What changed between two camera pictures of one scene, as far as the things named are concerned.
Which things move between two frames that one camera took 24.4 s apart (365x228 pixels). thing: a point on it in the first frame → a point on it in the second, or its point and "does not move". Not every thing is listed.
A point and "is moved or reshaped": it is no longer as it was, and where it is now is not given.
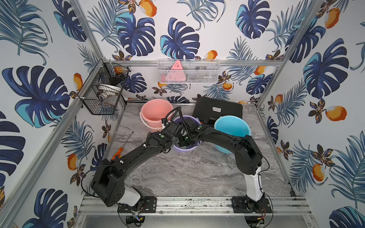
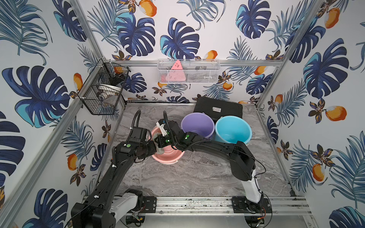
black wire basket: x=101 y=91 does not move
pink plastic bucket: x=153 y=111 → x=170 y=156
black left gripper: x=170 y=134 → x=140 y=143
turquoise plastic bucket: x=234 y=125 does not move
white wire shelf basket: x=188 y=71 does not move
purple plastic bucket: x=182 y=118 is moved or reshaped
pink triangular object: x=177 y=72 does not move
